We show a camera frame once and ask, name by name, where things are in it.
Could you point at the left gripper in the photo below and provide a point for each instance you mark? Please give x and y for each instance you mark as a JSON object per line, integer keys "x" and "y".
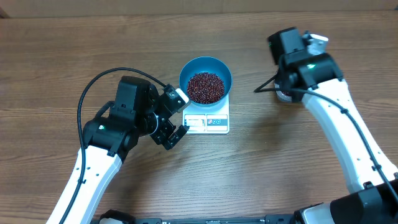
{"x": 161, "y": 135}

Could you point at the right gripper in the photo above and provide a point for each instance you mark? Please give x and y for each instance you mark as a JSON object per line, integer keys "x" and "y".
{"x": 278, "y": 81}

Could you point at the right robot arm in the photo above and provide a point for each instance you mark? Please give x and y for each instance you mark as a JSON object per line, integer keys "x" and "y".
{"x": 371, "y": 178}

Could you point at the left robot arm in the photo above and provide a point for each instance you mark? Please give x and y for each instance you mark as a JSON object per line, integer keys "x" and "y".
{"x": 138, "y": 110}

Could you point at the white digital kitchen scale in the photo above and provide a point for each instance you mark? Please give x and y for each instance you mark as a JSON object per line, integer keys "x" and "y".
{"x": 207, "y": 119}

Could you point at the red beans in bowl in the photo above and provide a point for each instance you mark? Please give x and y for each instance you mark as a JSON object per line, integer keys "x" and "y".
{"x": 205, "y": 88}

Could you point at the blue metal bowl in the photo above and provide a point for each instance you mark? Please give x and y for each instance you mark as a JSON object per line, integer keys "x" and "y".
{"x": 206, "y": 64}

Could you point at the red adzuki beans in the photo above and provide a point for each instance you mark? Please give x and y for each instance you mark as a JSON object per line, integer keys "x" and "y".
{"x": 286, "y": 93}

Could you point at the clear plastic container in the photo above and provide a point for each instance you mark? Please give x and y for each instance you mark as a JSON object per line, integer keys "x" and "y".
{"x": 283, "y": 98}

